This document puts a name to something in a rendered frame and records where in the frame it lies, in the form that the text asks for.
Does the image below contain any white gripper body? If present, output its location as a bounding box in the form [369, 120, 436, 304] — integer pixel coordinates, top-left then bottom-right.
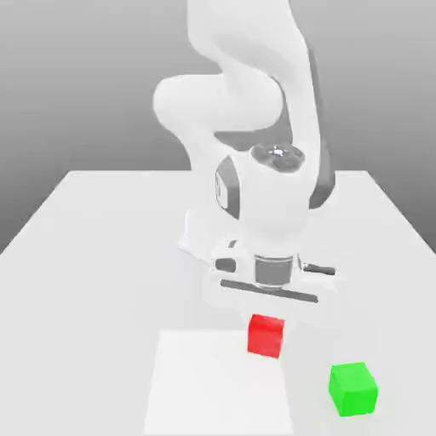
[201, 271, 339, 318]

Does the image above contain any small red cube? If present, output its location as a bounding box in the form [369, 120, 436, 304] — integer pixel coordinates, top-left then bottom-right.
[246, 313, 285, 359]

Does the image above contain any small green cube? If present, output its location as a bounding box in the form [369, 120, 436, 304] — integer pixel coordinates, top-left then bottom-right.
[328, 361, 379, 418]

